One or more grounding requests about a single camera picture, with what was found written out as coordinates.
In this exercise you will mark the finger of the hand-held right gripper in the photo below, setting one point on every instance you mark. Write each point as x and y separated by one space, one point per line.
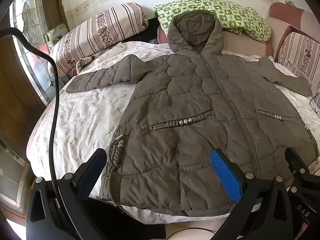
296 161

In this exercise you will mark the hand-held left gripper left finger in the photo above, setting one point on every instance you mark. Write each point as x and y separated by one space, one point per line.
93 164

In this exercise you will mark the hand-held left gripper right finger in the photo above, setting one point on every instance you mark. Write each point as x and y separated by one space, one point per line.
226 173

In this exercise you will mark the grey-brown hooded puffer jacket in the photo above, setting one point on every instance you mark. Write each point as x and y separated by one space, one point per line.
190 110

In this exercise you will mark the white leaf-print quilt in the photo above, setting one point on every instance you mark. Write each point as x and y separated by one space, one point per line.
82 115

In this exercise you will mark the beige knotted cloth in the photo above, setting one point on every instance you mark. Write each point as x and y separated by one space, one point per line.
83 63

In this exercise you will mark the striped floral seat cushion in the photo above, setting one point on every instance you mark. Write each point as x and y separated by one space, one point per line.
300 52

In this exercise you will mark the striped floral bolster pillow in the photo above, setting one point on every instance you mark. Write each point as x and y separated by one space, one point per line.
95 33

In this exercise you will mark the green printed bag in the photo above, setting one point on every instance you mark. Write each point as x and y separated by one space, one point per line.
56 33

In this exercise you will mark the black cloth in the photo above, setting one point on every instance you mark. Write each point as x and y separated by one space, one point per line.
145 33

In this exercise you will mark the pink pillow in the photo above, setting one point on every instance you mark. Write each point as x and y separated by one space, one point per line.
162 35

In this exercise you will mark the stained glass door panel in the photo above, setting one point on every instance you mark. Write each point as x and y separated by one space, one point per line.
32 25

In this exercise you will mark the green patterned pillow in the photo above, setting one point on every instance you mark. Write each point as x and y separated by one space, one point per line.
225 12

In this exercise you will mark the brown wooden door frame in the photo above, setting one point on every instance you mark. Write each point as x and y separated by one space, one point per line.
15 87

